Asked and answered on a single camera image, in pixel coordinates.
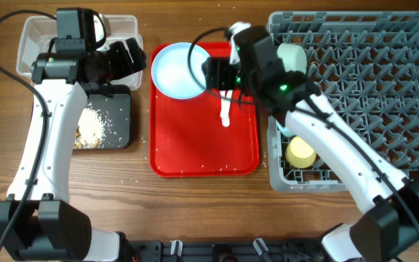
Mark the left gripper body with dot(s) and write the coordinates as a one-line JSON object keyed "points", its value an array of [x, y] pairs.
{"points": [[118, 62]]}

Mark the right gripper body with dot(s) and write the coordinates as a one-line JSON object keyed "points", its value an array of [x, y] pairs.
{"points": [[211, 73]]}

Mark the green bowl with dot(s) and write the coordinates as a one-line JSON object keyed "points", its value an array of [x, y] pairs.
{"points": [[293, 57]]}

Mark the food scraps with rice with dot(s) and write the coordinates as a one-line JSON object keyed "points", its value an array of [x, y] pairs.
{"points": [[102, 128]]}

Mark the yellow plastic cup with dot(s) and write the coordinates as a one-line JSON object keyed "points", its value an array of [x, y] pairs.
{"points": [[299, 154]]}

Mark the small light blue bowl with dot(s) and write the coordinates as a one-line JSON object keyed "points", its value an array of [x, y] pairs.
{"points": [[284, 130]]}

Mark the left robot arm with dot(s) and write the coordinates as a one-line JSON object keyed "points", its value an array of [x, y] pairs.
{"points": [[37, 221]]}

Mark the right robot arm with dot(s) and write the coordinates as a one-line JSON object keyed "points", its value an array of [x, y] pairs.
{"points": [[276, 79]]}

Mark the grey dishwasher rack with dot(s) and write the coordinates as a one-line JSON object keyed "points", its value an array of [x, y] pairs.
{"points": [[367, 63]]}

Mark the white plastic fork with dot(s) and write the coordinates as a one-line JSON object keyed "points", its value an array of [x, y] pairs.
{"points": [[225, 104]]}

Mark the white plastic spoon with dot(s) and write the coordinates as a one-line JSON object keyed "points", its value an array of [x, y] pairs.
{"points": [[226, 122]]}

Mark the large light blue plate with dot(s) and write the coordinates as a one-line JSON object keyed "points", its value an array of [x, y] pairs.
{"points": [[170, 73]]}

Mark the black plastic tray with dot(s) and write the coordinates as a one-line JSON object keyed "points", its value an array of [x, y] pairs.
{"points": [[78, 121]]}

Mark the red serving tray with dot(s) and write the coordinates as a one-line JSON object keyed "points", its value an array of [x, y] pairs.
{"points": [[187, 139]]}

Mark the clear plastic bin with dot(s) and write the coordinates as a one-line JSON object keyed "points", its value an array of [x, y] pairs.
{"points": [[38, 31]]}

